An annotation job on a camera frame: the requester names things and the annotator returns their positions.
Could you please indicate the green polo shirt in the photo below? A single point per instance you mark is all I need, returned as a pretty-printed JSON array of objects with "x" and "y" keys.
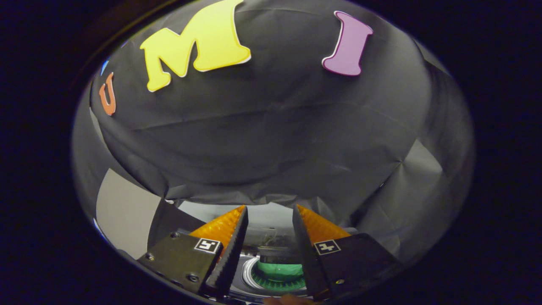
[{"x": 279, "y": 271}]

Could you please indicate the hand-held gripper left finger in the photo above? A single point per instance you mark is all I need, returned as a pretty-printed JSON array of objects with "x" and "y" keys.
[{"x": 230, "y": 262}]

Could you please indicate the grey cabinet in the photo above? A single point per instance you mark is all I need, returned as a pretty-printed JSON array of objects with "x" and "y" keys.
[{"x": 127, "y": 212}]

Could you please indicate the black backdrop cloth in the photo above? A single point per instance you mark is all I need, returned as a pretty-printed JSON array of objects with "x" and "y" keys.
[{"x": 275, "y": 127}]

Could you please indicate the dark washing machine lid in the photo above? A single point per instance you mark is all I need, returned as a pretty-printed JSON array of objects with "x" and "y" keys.
[{"x": 247, "y": 264}]

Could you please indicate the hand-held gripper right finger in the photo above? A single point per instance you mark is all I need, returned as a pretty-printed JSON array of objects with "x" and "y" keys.
[{"x": 307, "y": 258}]

